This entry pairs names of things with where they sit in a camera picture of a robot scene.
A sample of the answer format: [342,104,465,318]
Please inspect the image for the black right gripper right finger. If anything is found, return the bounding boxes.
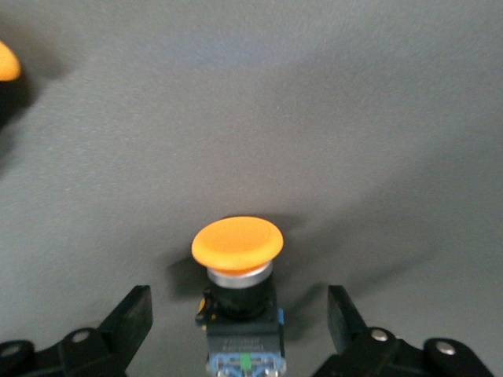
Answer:
[314,284,497,377]

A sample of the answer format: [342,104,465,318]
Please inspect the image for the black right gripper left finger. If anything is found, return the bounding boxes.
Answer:
[0,284,154,377]

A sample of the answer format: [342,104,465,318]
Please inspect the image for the yellow mushroom push button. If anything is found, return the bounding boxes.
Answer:
[190,215,288,377]
[0,38,31,133]

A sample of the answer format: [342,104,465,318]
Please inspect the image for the dark grey table mat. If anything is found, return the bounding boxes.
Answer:
[0,0,503,377]

